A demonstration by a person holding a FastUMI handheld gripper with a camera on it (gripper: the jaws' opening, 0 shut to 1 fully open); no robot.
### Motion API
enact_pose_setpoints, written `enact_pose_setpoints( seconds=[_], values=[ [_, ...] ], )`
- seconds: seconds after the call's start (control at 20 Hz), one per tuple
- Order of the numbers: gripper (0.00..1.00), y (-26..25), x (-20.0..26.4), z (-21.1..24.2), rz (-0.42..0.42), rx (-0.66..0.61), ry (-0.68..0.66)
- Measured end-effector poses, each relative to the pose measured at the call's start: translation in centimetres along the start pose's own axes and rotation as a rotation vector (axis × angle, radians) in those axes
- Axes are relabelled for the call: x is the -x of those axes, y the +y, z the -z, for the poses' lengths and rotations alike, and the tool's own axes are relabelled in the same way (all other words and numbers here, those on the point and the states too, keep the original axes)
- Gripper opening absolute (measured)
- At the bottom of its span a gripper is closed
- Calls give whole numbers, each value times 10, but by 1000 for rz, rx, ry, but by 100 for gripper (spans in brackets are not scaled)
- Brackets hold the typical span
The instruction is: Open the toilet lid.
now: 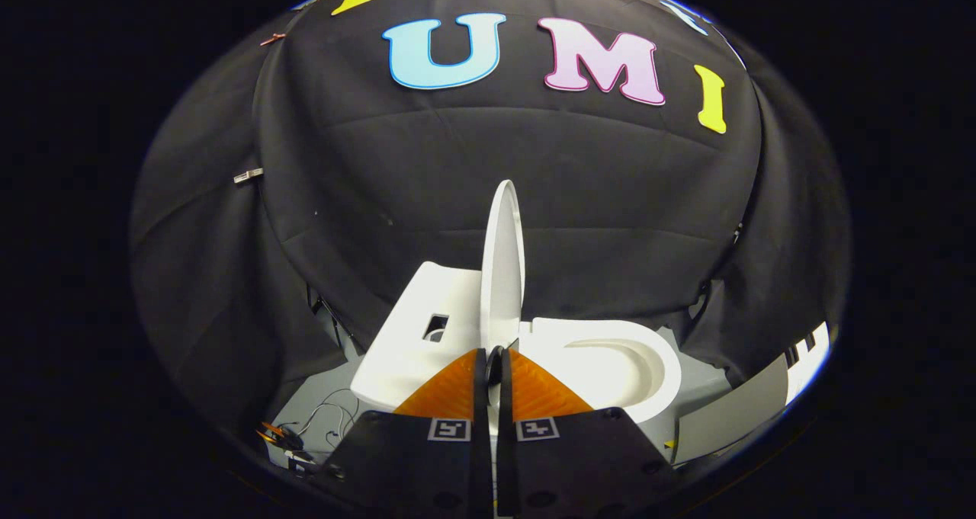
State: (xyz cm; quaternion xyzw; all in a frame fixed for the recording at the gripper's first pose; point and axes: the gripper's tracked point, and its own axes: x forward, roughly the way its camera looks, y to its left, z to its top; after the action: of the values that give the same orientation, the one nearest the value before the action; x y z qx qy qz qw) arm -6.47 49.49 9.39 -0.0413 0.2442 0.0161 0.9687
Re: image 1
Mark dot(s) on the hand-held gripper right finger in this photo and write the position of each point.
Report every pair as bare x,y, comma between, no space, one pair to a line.
564,466

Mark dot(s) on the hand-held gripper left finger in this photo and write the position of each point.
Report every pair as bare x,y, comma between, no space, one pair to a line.
435,466

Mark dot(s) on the white toilet lid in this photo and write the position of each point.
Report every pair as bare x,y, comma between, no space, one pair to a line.
502,275

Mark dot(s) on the white toilet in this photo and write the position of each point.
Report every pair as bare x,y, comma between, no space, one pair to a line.
404,351

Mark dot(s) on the white toilet seat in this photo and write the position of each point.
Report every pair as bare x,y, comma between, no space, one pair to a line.
659,378

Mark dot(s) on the orange black connector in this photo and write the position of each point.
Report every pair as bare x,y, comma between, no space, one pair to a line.
276,434

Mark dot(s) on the grey panel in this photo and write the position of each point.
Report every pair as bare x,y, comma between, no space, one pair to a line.
732,416

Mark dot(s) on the black backdrop cloth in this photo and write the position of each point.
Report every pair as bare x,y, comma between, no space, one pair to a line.
457,168

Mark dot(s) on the small metal clip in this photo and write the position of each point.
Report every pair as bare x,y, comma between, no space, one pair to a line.
248,175

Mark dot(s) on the small red clip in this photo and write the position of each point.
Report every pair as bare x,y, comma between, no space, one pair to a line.
272,39

